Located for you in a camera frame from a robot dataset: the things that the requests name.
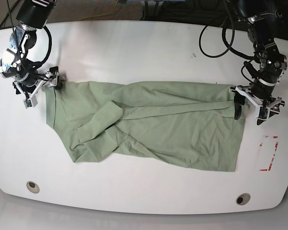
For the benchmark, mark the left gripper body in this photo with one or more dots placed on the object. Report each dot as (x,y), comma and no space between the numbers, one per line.
(259,94)

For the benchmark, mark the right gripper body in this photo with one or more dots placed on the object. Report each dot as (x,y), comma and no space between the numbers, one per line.
(30,85)

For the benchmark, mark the green t-shirt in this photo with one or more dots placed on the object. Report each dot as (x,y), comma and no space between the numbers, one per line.
(187,124)

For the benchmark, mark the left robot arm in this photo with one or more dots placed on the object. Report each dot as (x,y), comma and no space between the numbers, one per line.
(266,65)

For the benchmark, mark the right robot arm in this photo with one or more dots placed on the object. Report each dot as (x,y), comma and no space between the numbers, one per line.
(32,15)

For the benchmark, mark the red tape marking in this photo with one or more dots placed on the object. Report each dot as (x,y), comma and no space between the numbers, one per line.
(267,152)

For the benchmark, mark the right table grommet hole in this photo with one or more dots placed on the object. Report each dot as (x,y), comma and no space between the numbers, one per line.
(243,199)

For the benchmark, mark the table grommet hole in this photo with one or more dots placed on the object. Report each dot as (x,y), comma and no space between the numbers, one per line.
(33,187)
(243,199)

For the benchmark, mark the left table grommet hole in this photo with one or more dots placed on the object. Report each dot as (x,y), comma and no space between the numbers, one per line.
(33,187)

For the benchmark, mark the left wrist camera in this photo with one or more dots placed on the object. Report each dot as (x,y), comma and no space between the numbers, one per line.
(260,108)

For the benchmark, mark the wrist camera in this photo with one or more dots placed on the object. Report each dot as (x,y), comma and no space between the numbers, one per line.
(30,102)
(260,108)

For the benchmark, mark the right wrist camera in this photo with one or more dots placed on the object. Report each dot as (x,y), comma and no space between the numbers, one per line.
(30,102)

